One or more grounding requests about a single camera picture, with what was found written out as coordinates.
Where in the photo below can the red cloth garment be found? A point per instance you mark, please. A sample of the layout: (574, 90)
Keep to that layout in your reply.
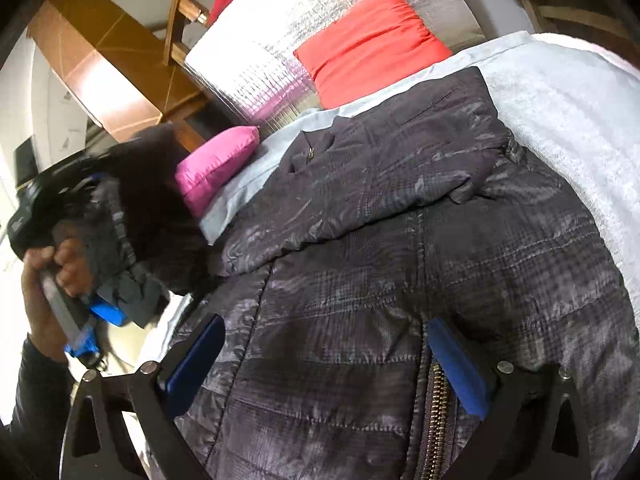
(370, 45)

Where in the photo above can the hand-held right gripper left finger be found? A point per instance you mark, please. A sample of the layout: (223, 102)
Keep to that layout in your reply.
(196, 355)

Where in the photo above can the magenta cloth garment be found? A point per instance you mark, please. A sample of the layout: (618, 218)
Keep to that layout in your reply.
(220, 165)

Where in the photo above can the curved wooden chair frame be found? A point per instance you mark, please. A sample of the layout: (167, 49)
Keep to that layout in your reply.
(189, 8)

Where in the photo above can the person's left forearm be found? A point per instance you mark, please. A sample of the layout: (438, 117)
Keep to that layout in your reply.
(30, 410)

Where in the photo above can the person's left hand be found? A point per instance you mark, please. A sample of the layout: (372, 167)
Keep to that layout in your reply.
(67, 267)

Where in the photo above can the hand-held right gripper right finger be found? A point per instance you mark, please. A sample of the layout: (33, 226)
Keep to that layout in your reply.
(457, 366)

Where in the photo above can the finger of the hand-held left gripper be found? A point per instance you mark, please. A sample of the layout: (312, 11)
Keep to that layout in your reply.
(98, 179)

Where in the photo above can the dark wooden chair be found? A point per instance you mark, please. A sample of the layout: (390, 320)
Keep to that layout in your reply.
(575, 15)

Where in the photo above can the silver foil mat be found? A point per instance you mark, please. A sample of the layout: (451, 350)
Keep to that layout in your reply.
(300, 20)

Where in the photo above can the dark quilted jacket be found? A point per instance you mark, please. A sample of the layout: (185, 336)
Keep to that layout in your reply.
(380, 260)

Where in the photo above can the grey sweatshirt with ribbed hem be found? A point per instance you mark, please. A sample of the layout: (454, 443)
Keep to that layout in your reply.
(550, 100)

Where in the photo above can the black box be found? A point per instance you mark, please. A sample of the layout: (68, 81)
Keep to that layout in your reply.
(25, 159)

